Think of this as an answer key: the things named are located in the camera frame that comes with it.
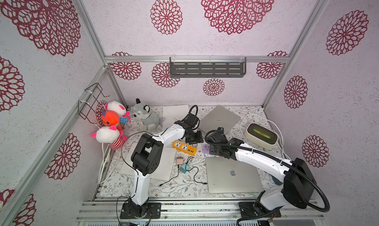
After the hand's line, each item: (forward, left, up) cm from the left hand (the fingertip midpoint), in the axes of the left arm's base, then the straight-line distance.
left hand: (201, 142), depth 92 cm
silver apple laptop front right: (-19, -14, -6) cm, 24 cm away
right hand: (-6, -6, +5) cm, 10 cm away
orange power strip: (-2, +11, -4) cm, 12 cm away
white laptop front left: (-17, +23, -4) cm, 29 cm away
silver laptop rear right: (+27, -15, -9) cm, 33 cm away
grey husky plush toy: (+14, +35, +4) cm, 38 cm away
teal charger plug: (-16, +11, -3) cm, 19 cm away
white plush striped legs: (-5, +49, +15) cm, 52 cm away
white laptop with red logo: (+32, +20, -9) cm, 39 cm away
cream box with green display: (+5, -40, -1) cm, 40 cm away
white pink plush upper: (+18, +54, +13) cm, 58 cm away
